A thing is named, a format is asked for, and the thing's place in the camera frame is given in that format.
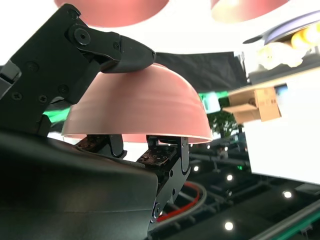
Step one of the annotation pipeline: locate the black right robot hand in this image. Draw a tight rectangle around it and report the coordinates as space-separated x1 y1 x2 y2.
0 3 191 240

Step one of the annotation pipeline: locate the pink plastic bowl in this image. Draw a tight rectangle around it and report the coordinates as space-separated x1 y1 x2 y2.
54 0 171 28
61 62 214 145
210 0 297 24

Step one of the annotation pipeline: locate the green plant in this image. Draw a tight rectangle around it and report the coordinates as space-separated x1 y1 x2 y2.
207 109 240 138

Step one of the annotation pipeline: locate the black backdrop curtain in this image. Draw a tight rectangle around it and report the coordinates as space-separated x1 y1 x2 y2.
154 51 248 95

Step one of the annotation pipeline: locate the brown cardboard box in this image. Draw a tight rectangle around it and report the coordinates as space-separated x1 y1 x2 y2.
222 86 283 125

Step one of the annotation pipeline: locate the white panel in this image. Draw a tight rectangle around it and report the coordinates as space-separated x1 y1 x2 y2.
243 79 320 186

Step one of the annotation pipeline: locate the yellow round object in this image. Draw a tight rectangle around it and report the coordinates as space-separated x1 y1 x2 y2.
291 23 320 51

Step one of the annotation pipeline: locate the red cable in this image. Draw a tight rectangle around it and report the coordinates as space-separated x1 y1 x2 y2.
157 181 201 221

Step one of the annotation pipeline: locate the grey cable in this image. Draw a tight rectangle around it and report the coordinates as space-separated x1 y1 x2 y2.
172 183 208 221

